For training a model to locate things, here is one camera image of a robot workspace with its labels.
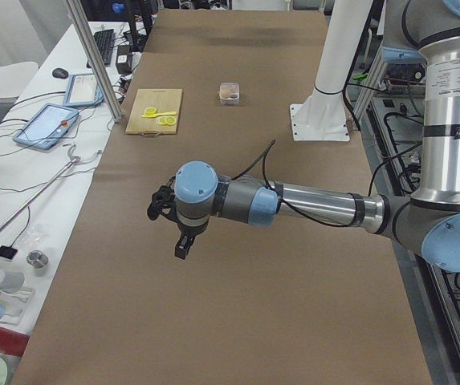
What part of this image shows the black keyboard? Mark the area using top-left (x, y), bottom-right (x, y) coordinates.
top-left (93, 29), bottom-right (115, 67)

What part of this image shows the black box device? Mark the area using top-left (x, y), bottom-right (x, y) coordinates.
top-left (116, 45), bottom-right (133, 75)

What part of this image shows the aluminium frame post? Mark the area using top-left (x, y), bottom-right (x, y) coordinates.
top-left (63, 0), bottom-right (122, 123)

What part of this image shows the lemon slice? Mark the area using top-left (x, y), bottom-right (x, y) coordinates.
top-left (164, 115), bottom-right (177, 126)
top-left (142, 107), bottom-right (157, 117)
top-left (155, 116), bottom-right (168, 126)

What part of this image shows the yellow plastic knife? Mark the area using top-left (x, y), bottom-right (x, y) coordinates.
top-left (141, 111), bottom-right (177, 118)

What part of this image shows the small black square pad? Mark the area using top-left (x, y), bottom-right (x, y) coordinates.
top-left (0, 245), bottom-right (18, 261)

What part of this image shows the clear plastic egg box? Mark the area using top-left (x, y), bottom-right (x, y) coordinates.
top-left (218, 82), bottom-right (240, 105)

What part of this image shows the metal rod stand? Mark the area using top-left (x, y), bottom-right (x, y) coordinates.
top-left (0, 145), bottom-right (103, 233)

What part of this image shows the wooden cutting board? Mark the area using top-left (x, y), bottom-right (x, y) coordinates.
top-left (125, 88), bottom-right (183, 136)

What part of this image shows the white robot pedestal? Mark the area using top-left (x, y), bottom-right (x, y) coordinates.
top-left (289, 1), bottom-right (380, 142)

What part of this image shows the blue teach pendant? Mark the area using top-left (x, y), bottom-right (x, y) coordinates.
top-left (63, 73), bottom-right (104, 107)
top-left (13, 103), bottom-right (79, 150)

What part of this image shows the small metal cylinder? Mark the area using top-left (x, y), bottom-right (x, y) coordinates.
top-left (26, 249), bottom-right (49, 277)

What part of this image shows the black computer mouse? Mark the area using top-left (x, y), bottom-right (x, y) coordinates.
top-left (52, 67), bottom-right (69, 79)

